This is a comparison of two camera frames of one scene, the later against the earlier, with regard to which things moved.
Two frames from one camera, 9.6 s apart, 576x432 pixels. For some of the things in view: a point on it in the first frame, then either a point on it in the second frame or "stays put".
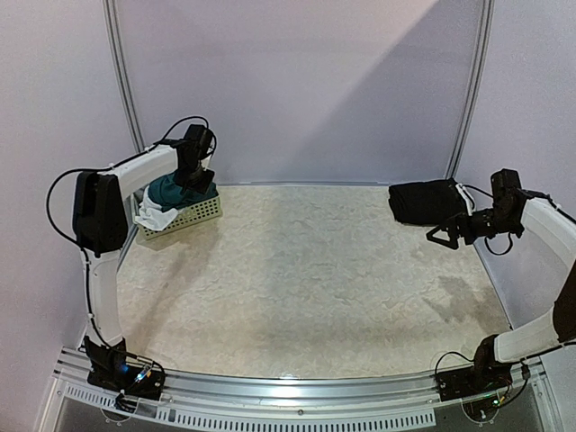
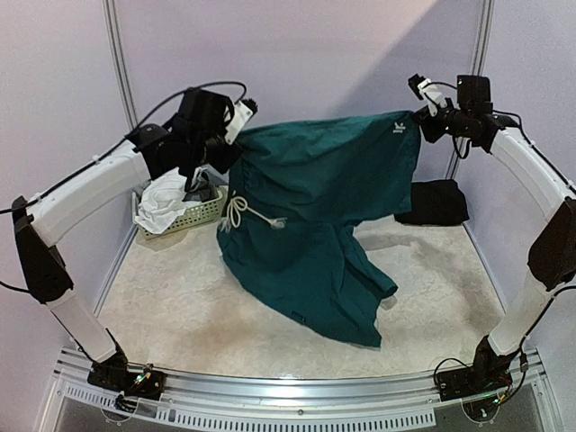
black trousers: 426,202 stays put
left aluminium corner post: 112,7 stays put
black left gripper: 201,188 → 224,162
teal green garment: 166,192 → 298,187
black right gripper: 463,228 → 428,124
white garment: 153,216 stays put
